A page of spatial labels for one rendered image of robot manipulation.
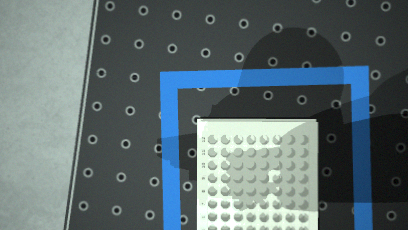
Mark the blue tape marking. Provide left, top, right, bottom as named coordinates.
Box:
left=160, top=66, right=373, bottom=230

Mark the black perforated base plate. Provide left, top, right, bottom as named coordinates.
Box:
left=63, top=0, right=408, bottom=230

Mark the white multi-well plate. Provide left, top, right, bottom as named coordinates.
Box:
left=197, top=119, right=318, bottom=230

